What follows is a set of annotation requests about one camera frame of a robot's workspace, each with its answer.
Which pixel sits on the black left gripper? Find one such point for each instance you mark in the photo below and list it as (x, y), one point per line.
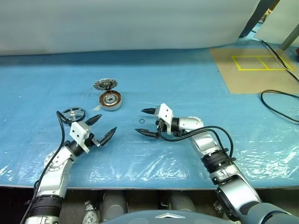
(94, 141)

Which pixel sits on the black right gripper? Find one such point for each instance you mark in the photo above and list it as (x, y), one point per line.
(160, 127)

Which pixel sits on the silver motor housing copper windings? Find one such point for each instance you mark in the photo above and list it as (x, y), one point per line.
(109, 100)

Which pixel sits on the silver toothed gear disc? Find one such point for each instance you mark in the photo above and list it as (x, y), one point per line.
(102, 84)

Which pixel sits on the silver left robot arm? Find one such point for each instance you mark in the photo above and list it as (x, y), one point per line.
(56, 168)

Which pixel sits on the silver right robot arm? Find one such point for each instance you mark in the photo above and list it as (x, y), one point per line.
(205, 142)

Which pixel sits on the blue plastic table cover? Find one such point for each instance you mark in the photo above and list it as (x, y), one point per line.
(163, 77)

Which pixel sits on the grey rounded cylinder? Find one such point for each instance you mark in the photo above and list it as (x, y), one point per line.
(181, 201)
(113, 203)

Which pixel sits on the grey blue robot torso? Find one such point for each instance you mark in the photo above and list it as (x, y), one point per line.
(149, 219)

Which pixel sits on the white backdrop sheet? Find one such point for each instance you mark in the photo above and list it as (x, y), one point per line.
(116, 23)

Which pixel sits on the brown cardboard sheet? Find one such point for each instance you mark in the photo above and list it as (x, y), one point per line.
(245, 79)

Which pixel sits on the white panel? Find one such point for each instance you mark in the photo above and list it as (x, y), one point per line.
(278, 25)

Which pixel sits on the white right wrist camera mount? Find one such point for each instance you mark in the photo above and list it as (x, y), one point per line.
(164, 114)

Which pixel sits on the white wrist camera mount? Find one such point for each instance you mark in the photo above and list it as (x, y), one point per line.
(79, 133)
(164, 114)

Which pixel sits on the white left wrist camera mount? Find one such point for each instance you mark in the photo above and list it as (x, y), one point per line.
(79, 133)

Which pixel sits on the white mechanical bracket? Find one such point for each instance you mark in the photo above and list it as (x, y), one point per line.
(90, 213)

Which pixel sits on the grey metal post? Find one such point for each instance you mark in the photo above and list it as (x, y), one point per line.
(289, 37)

